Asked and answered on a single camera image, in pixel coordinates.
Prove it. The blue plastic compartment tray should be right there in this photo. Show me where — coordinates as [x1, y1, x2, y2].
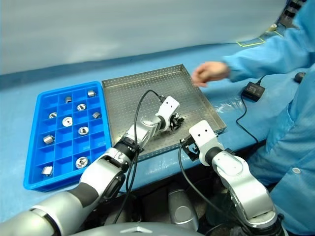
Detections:
[23, 81, 114, 192]

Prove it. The grey robot torso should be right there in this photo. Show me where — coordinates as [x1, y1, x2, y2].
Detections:
[80, 222, 205, 236]

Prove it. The person's blue coat body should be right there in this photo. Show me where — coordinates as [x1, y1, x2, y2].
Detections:
[246, 0, 315, 236]

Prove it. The person's bare hand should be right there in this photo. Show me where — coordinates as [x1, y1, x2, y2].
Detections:
[191, 61, 231, 88]

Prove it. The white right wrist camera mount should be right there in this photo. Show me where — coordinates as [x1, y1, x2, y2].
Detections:
[189, 119, 220, 166]

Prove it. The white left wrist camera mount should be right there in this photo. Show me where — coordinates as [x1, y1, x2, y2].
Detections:
[155, 96, 180, 129]

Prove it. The grey rounded robot leg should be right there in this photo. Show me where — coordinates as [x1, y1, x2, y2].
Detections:
[167, 188, 200, 232]

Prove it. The black adapter output cable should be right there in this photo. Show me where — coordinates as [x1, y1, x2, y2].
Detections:
[236, 96, 260, 145]

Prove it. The perforated steel tray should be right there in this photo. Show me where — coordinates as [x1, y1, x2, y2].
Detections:
[101, 64, 228, 162]

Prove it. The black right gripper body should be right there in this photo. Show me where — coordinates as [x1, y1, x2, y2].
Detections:
[180, 136, 201, 162]

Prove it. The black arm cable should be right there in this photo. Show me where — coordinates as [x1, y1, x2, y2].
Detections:
[113, 89, 166, 225]
[177, 140, 247, 236]

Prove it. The black power adapter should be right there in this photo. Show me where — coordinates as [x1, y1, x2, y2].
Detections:
[240, 81, 267, 102]

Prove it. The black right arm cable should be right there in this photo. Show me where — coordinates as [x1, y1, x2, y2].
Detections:
[177, 140, 247, 236]

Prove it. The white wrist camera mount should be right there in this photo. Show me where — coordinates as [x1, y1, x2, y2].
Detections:
[189, 119, 220, 166]
[155, 96, 180, 129]

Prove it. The small black rounded device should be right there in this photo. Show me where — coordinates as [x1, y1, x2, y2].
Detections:
[293, 71, 307, 83]

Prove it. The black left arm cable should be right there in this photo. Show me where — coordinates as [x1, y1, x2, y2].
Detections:
[113, 89, 166, 225]

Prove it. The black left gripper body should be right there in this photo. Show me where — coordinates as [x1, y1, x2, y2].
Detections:
[168, 113, 179, 131]

